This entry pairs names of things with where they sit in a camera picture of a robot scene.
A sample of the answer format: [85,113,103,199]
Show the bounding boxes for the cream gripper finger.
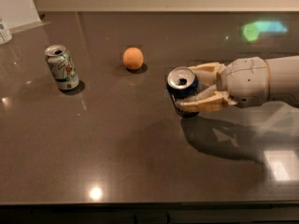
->
[174,85,237,113]
[190,63,225,86]

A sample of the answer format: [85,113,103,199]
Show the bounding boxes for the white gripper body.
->
[221,57,269,108]

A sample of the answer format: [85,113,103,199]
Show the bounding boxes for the orange fruit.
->
[122,48,144,70]

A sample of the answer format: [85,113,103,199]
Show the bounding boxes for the green white soda can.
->
[45,45,79,91]

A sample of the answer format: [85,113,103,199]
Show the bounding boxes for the white container at left edge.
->
[0,18,12,45]

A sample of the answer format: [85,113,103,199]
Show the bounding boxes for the blue pepsi can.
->
[166,67,198,118]

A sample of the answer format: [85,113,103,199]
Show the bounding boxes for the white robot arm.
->
[174,56,299,115]

